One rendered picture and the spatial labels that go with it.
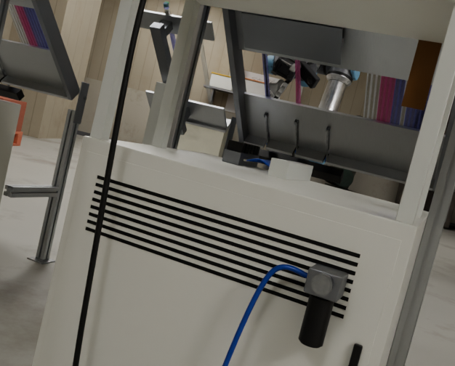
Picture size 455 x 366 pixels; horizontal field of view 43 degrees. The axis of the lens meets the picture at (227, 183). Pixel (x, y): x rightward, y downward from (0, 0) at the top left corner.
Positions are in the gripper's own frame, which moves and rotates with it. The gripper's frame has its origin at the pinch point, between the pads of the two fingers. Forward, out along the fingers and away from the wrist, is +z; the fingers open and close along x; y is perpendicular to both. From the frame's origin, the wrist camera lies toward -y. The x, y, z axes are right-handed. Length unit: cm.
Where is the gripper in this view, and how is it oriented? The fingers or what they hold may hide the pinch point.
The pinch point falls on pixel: (282, 87)
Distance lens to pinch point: 203.9
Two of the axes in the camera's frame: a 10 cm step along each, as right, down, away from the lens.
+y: -8.4, -5.4, 0.7
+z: -4.4, 5.9, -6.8
